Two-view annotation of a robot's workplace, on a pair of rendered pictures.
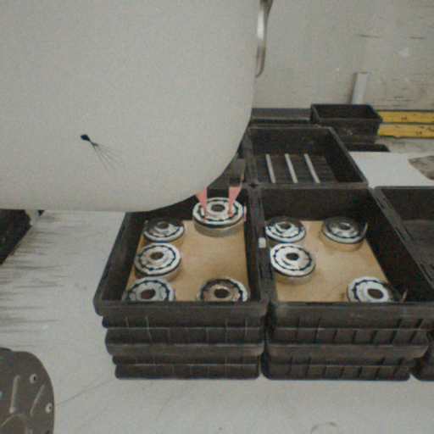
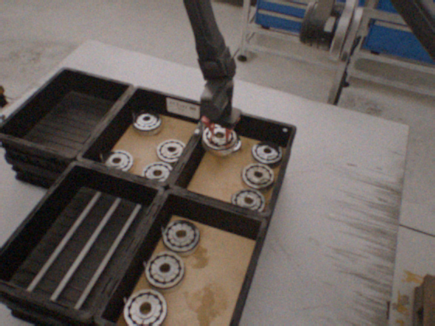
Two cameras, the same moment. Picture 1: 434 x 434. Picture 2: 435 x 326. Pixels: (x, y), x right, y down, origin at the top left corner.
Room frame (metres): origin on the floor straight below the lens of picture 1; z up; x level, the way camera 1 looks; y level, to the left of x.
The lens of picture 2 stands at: (1.45, 0.25, 1.82)
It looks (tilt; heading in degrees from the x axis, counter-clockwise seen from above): 47 degrees down; 196
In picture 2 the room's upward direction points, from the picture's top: 4 degrees clockwise
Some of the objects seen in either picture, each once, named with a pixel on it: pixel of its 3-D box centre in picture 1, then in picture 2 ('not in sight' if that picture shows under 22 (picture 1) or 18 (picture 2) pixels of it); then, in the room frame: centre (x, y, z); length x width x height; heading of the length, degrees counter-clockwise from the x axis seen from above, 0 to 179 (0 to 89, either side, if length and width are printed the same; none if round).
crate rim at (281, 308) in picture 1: (331, 237); (149, 132); (0.60, -0.24, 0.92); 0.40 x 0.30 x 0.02; 0
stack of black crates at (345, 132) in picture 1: (338, 143); not in sight; (2.34, -0.82, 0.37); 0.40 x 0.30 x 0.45; 87
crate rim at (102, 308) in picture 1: (189, 237); (237, 157); (0.60, 0.06, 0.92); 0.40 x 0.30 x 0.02; 0
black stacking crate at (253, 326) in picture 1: (190, 255); (236, 168); (0.60, 0.06, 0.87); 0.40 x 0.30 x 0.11; 0
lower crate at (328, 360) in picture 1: (319, 290); not in sight; (0.60, -0.24, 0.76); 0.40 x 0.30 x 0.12; 0
